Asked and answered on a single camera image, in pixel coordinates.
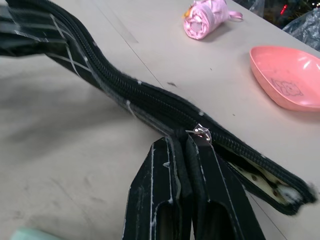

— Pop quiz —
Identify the pink folded umbrella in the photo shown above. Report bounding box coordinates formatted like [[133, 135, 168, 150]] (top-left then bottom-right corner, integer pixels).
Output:
[[183, 0, 244, 41]]

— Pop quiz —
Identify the mint green object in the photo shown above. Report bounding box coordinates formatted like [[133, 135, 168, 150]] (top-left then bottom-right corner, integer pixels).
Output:
[[9, 225, 65, 240]]

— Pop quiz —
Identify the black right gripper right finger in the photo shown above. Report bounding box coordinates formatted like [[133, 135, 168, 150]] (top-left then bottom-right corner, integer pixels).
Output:
[[184, 135, 267, 240]]

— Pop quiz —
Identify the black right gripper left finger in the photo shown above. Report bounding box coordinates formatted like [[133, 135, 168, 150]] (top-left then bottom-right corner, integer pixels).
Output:
[[122, 136, 193, 240]]

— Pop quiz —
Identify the clear plastic wrap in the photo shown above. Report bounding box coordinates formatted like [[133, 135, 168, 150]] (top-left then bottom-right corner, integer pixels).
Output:
[[248, 0, 266, 13]]

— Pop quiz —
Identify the finger of the black ribbed left gripper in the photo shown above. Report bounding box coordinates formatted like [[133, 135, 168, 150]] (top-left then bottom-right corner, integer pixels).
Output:
[[0, 4, 69, 58]]

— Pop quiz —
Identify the pink plastic dish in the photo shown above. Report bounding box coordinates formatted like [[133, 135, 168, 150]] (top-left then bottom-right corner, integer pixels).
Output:
[[249, 45, 320, 112]]

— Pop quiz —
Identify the black white-grid zipper pouch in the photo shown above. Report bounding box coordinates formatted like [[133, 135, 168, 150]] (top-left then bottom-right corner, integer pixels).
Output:
[[4, 0, 318, 216]]

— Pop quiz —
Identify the grey crinkled plastic bag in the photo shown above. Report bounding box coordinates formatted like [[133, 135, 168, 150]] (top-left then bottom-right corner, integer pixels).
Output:
[[281, 6, 320, 52]]

